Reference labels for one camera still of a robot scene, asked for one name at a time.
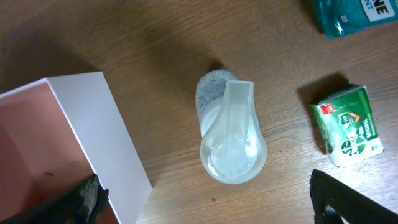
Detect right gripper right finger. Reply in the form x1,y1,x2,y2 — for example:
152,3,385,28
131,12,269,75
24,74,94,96
310,169,397,224

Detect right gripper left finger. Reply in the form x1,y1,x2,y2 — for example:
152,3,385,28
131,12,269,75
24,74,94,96
1,174,109,224

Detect green soap packet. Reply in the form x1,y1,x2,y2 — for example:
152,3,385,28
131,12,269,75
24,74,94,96
310,85,384,167

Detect clear purple spray bottle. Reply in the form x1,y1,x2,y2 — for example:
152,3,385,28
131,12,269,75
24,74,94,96
195,69,267,184

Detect blue mouthwash bottle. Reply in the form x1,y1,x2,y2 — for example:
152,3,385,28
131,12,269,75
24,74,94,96
313,0,397,39

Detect white cardboard box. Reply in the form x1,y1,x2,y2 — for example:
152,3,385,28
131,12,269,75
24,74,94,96
1,72,152,223

